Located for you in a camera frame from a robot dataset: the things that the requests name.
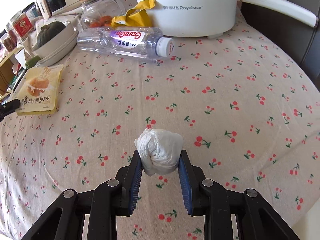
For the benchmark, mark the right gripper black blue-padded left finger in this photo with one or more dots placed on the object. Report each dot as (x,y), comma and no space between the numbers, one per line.
(65,217)

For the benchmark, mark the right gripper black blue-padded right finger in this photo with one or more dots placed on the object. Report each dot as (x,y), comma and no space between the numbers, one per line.
(255,217)

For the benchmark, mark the white tissue ball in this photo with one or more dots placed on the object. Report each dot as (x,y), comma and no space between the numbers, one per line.
(159,151)

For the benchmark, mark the beige bread ball pouch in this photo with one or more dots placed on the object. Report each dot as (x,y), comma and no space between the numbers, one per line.
(38,90)

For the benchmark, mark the clear plastic water bottle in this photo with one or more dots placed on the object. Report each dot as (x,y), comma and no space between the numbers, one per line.
(144,43)

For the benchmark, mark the yellow foil snack wrapper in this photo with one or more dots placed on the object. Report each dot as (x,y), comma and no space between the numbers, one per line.
(135,17)

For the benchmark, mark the red cartoon drink can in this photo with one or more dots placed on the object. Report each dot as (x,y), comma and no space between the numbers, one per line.
(310,224)

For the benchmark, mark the cherry print tablecloth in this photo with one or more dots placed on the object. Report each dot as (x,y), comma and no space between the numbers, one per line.
(248,114)

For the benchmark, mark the cream bowl with lid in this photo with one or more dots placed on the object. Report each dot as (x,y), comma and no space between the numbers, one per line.
(55,49)

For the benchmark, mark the dark red spice jar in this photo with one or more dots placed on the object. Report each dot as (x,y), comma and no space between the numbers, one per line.
(7,42)

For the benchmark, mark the grey refrigerator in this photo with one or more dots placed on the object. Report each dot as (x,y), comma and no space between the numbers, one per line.
(298,40)

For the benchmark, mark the dark green pumpkin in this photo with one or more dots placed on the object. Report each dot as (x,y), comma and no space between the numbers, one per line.
(49,31)

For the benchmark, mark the red labelled spice jar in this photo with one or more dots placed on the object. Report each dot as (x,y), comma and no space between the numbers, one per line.
(21,24)

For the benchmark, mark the glass jar with tangerines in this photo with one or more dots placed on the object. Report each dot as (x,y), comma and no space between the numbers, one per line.
(99,13)

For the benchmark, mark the white electric cooking pot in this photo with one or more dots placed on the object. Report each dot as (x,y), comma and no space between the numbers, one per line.
(212,18)

